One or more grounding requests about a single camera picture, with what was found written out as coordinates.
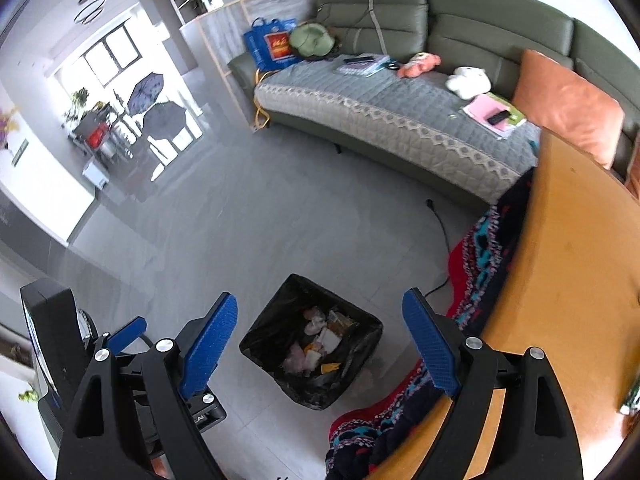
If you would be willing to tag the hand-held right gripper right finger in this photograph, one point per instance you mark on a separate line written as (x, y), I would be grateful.
(430, 340)

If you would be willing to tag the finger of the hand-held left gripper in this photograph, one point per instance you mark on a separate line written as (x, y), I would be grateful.
(127, 332)

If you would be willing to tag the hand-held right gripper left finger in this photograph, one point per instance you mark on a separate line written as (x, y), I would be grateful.
(210, 345)

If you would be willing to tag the black-lined waste bin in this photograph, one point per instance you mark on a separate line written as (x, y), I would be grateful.
(270, 330)

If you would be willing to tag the heap of wrappers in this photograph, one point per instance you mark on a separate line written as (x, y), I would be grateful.
(320, 340)

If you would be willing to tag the dark patterned knitted blanket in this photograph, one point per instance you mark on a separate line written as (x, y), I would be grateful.
(480, 260)

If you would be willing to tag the white floor box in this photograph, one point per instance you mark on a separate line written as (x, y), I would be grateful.
(95, 174)

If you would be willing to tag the red container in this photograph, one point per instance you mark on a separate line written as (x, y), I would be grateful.
(97, 134)

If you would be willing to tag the grey umbrella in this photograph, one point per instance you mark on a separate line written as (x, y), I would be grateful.
(162, 119)

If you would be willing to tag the black remote control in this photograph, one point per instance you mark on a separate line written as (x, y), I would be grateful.
(497, 118)

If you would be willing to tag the potted plant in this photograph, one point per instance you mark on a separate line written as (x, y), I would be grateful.
(77, 102)

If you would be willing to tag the pink notebook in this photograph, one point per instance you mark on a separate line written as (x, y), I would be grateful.
(482, 110)

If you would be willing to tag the dark blue umbrella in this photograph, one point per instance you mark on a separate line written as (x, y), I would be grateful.
(145, 92)

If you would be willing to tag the grey quilted sofa cover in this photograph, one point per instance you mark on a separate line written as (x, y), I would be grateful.
(375, 105)

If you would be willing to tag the white plush toy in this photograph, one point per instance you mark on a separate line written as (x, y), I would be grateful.
(467, 82)

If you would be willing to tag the wide orange cushion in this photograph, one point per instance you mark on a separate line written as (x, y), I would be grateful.
(565, 105)

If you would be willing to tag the pink plush toy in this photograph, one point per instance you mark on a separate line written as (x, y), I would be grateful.
(420, 65)

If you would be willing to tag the stack of booklets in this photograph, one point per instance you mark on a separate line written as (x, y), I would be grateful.
(362, 66)

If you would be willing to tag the black-framed window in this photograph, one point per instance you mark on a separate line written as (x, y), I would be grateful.
(107, 50)

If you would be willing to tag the blue shopping bag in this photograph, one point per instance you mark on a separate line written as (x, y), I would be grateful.
(265, 45)

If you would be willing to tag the green hat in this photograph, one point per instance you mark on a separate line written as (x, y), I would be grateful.
(310, 40)

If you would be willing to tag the green leather sofa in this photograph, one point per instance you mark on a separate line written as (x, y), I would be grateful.
(475, 5)

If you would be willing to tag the wood-framed grey panel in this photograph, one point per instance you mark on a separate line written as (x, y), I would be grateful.
(270, 5)

